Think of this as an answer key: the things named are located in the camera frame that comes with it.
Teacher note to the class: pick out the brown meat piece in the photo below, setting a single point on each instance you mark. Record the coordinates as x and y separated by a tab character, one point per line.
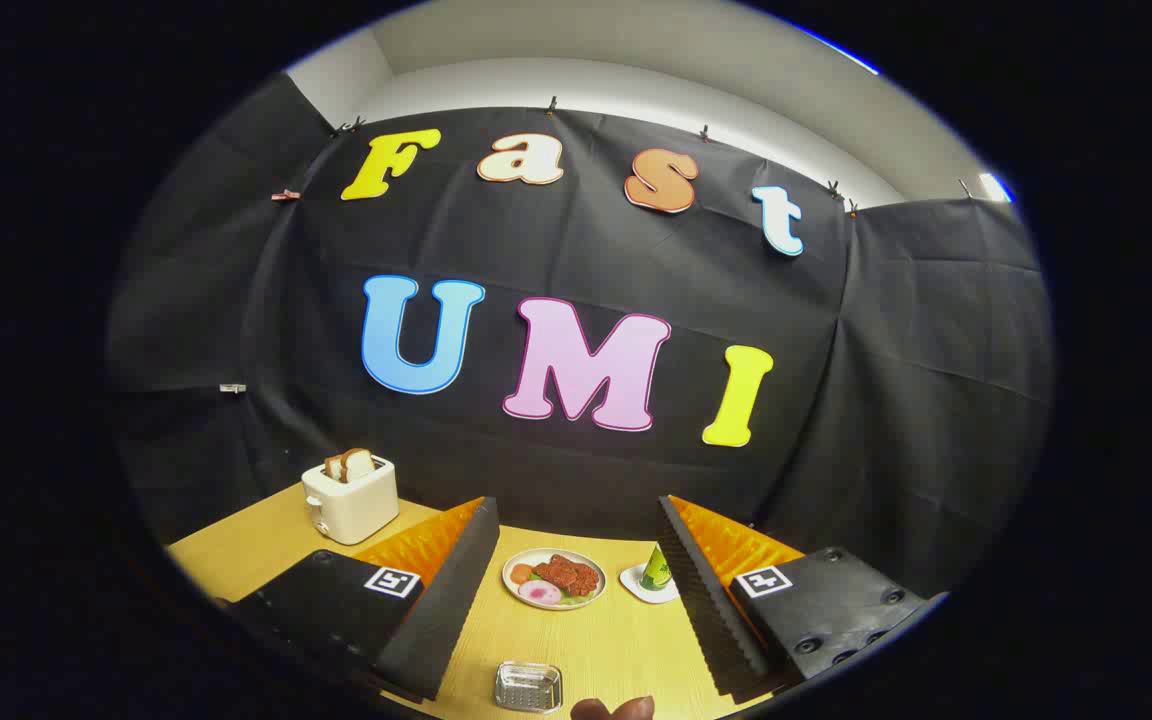
568	576

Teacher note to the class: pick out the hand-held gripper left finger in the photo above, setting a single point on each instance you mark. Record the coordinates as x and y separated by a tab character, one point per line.
446	600

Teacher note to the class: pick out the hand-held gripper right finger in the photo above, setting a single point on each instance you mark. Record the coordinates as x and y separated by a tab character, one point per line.
706	610

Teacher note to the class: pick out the white toaster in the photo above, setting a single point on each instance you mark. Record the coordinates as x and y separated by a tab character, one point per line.
356	505

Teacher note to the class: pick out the green label drink bottle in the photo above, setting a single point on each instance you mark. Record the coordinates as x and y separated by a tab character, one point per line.
656	572

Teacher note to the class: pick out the red clip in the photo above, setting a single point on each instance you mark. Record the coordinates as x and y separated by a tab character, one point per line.
286	195

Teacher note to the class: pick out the green lettuce leaf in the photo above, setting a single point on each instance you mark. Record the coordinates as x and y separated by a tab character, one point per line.
578	599

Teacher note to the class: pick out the brown bread slice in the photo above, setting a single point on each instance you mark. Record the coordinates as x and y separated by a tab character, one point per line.
334	467
358	464

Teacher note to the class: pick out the pink round ham slice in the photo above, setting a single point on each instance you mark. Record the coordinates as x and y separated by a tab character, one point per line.
540	593

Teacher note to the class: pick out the white round food plate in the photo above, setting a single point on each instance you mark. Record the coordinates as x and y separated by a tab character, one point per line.
512	590

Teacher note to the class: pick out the white square coaster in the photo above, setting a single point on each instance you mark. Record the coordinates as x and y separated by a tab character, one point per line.
631	580

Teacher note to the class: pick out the small metal tray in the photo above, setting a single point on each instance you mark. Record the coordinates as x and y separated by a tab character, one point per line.
528	688

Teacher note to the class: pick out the orange carrot slice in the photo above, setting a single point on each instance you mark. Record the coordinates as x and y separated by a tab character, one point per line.
521	574

